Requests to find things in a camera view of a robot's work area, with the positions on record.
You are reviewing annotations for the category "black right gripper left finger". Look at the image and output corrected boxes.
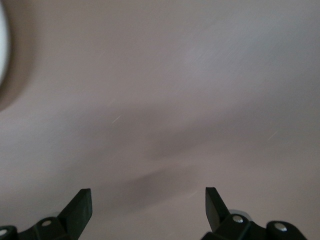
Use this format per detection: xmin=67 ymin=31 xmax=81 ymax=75
xmin=17 ymin=188 xmax=92 ymax=240

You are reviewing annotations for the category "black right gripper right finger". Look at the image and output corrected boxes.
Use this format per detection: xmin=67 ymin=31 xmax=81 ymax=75
xmin=201 ymin=186 xmax=308 ymax=240

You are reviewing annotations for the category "brown table mat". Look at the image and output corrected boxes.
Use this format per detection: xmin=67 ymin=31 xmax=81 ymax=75
xmin=0 ymin=0 xmax=320 ymax=240

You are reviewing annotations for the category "beige plate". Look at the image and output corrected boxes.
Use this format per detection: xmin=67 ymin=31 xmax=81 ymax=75
xmin=0 ymin=0 xmax=11 ymax=87

